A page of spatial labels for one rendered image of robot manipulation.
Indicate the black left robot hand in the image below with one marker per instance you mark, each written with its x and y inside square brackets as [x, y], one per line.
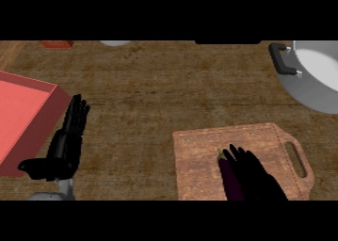
[67, 147]

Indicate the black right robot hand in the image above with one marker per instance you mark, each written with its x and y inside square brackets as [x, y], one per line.
[257, 179]

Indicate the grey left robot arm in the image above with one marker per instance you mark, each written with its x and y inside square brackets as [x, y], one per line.
[55, 190]

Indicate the dark purple eggplant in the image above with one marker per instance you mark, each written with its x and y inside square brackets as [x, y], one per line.
[229, 179]

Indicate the brown wooden cutting board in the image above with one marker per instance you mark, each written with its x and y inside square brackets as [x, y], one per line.
[209, 163]

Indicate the grey metal pot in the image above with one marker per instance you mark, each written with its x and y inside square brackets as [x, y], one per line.
[318, 78]

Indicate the red box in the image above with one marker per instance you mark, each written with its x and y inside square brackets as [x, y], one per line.
[18, 122]

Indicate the small orange-red block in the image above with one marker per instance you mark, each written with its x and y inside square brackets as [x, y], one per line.
[57, 44]

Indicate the pale grey round object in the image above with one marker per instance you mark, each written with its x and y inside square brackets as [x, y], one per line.
[114, 43]

